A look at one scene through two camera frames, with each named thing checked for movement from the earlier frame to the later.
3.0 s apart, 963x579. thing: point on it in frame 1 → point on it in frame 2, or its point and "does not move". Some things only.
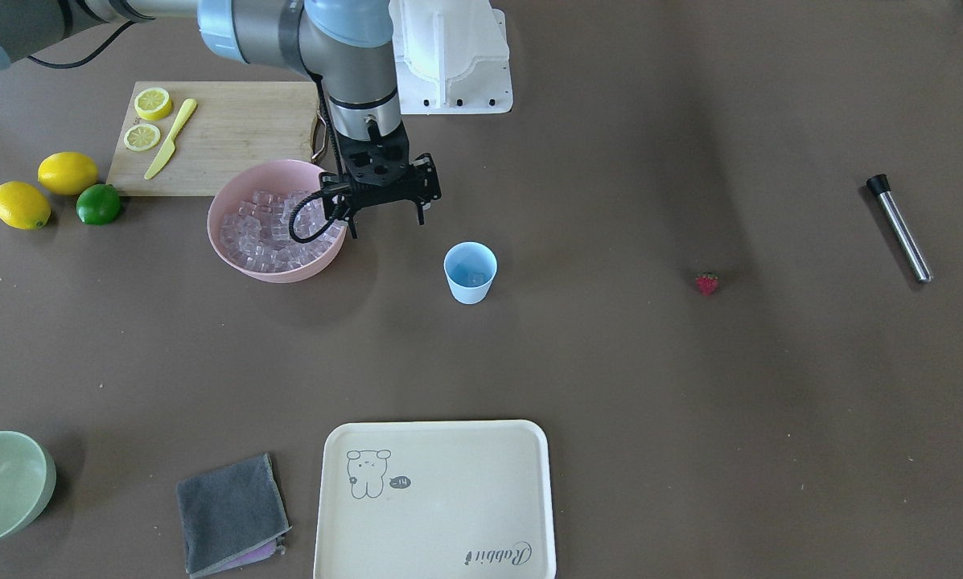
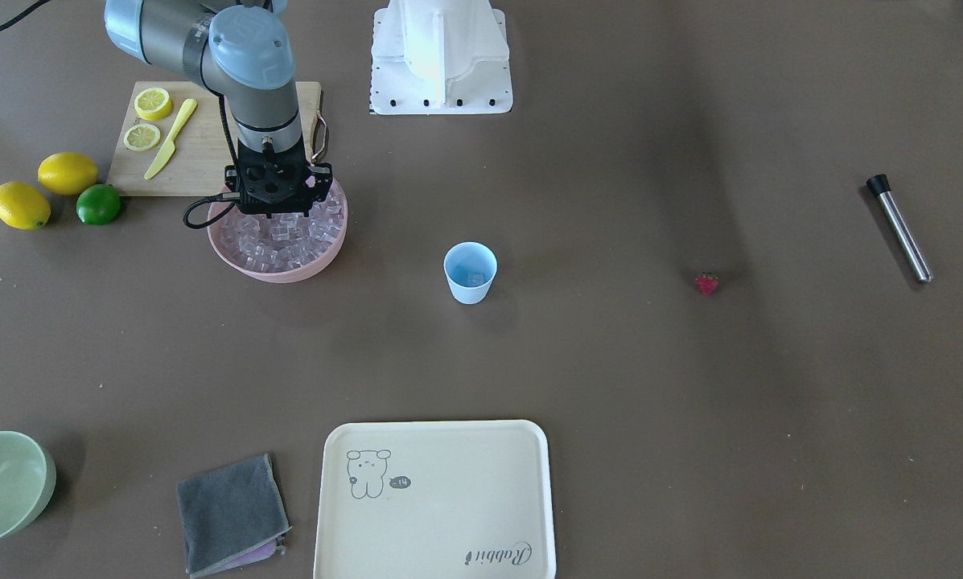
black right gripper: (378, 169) → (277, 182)
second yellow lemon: (21, 205) does not move
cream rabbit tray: (435, 499) does not move
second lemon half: (141, 137) does not move
